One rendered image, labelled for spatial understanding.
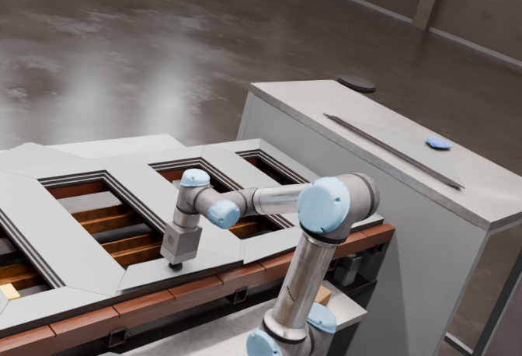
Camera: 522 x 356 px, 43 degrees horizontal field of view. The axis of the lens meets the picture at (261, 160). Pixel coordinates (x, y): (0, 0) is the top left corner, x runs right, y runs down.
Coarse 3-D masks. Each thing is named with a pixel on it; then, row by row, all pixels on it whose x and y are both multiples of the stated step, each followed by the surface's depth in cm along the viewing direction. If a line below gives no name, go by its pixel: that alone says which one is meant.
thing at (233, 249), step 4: (228, 244) 214; (232, 244) 214; (236, 244) 215; (240, 244) 216; (212, 248) 209; (216, 248) 210; (220, 248) 210; (224, 248) 211; (228, 248) 212; (232, 248) 212; (236, 248) 213; (240, 248) 213; (216, 252) 208; (220, 252) 208; (224, 252) 209; (228, 252) 210; (232, 252) 210; (236, 252) 211; (228, 256) 208
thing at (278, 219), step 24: (168, 168) 259; (216, 168) 264; (288, 168) 282; (120, 192) 232; (0, 216) 199; (144, 216) 222; (24, 240) 191; (240, 264) 208; (144, 288) 183; (168, 288) 189; (72, 312) 168; (0, 336) 155
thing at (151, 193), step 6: (156, 186) 238; (162, 186) 239; (168, 186) 240; (132, 192) 229; (138, 192) 230; (144, 192) 231; (150, 192) 232; (156, 192) 234; (162, 192) 235; (168, 192) 236; (174, 192) 237; (138, 198) 226; (144, 198) 228; (150, 198) 228; (156, 198) 230
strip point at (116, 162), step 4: (116, 156) 251; (112, 160) 248; (116, 160) 248; (120, 160) 249; (124, 160) 250; (128, 160) 251; (132, 160) 252; (108, 164) 244; (112, 164) 245; (116, 164) 245; (120, 164) 246; (124, 164) 247; (128, 164) 248; (132, 164) 249; (136, 164) 250; (140, 164) 250; (108, 168) 241; (112, 168) 242
